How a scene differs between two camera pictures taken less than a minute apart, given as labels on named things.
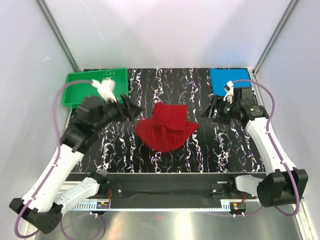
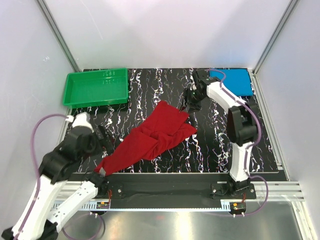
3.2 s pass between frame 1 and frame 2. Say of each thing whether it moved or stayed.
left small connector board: stayed
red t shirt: moved
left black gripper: moved
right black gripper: moved
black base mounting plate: stayed
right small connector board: stayed
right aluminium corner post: stayed
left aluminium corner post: stayed
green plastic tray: stayed
